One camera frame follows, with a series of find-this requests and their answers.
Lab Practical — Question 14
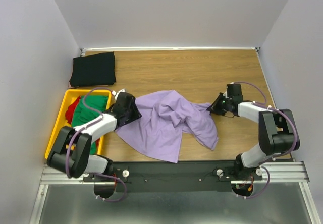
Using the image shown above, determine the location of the purple t shirt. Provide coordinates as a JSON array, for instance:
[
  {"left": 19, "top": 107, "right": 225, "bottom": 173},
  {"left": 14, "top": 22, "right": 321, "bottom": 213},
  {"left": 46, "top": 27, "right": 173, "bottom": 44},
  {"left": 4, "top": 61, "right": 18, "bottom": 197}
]
[{"left": 116, "top": 90, "right": 219, "bottom": 163}]

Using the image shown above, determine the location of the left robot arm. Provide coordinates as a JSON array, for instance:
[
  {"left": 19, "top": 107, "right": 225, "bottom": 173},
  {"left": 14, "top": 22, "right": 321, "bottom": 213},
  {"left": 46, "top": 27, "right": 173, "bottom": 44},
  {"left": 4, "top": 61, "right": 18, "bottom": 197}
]
[{"left": 46, "top": 91, "right": 141, "bottom": 181}]

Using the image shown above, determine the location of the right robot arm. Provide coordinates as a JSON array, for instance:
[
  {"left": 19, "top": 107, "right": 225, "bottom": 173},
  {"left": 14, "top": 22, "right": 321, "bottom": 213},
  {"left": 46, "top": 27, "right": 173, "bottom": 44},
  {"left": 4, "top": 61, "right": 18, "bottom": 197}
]
[{"left": 207, "top": 93, "right": 300, "bottom": 180}]

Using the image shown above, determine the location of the green t shirt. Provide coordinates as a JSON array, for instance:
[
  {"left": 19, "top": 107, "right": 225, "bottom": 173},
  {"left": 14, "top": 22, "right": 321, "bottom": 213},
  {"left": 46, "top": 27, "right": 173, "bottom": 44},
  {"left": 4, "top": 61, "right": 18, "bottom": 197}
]
[{"left": 71, "top": 95, "right": 109, "bottom": 154}]

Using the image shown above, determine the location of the folded black t shirt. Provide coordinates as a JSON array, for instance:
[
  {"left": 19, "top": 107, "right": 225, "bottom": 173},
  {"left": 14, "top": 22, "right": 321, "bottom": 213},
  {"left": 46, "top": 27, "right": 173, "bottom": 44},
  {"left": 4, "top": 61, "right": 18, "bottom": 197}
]
[{"left": 69, "top": 52, "right": 116, "bottom": 87}]

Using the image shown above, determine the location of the red t shirt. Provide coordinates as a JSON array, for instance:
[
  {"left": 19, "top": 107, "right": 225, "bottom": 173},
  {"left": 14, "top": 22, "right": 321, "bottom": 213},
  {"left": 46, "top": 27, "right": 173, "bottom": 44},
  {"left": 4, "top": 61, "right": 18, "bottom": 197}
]
[{"left": 65, "top": 100, "right": 78, "bottom": 124}]

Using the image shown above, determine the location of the yellow plastic bin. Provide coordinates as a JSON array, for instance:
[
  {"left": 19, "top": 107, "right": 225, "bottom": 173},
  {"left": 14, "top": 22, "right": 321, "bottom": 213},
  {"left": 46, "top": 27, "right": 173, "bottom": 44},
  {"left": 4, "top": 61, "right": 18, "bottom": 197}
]
[{"left": 45, "top": 89, "right": 114, "bottom": 159}]

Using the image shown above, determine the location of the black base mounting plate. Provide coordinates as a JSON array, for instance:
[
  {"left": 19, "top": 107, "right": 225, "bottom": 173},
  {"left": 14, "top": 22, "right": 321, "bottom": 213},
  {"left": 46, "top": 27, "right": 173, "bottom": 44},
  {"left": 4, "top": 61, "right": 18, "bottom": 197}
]
[{"left": 83, "top": 160, "right": 262, "bottom": 197}]

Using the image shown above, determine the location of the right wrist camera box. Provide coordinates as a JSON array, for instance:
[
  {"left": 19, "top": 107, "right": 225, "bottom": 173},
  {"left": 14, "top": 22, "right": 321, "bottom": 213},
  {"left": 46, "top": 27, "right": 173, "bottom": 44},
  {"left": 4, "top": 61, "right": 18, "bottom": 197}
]
[{"left": 226, "top": 83, "right": 242, "bottom": 98}]

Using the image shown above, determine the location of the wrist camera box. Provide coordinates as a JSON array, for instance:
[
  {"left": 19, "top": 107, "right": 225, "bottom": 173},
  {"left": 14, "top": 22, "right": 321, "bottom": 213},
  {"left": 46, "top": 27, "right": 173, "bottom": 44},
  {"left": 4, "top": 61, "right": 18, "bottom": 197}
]
[
  {"left": 114, "top": 89, "right": 126, "bottom": 100},
  {"left": 226, "top": 83, "right": 242, "bottom": 98}
]

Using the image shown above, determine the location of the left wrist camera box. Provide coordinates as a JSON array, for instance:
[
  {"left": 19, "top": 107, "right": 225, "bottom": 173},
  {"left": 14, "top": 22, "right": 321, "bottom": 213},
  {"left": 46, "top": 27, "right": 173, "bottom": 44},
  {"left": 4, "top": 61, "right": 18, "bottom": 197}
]
[{"left": 114, "top": 89, "right": 126, "bottom": 100}]

